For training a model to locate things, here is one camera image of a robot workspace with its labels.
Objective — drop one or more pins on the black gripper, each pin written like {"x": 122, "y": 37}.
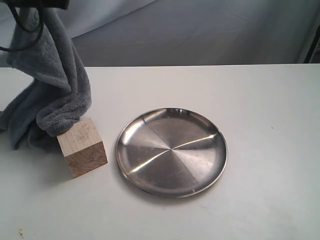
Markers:
{"x": 60, "y": 4}

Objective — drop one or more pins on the grey fluffy towel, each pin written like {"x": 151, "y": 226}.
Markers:
{"x": 59, "y": 94}

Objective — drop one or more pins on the light wooden cube block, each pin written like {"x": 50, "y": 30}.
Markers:
{"x": 83, "y": 148}

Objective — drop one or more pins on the grey backdrop cloth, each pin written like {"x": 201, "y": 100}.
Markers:
{"x": 122, "y": 33}

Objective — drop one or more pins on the round stainless steel plate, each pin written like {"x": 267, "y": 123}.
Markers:
{"x": 171, "y": 152}

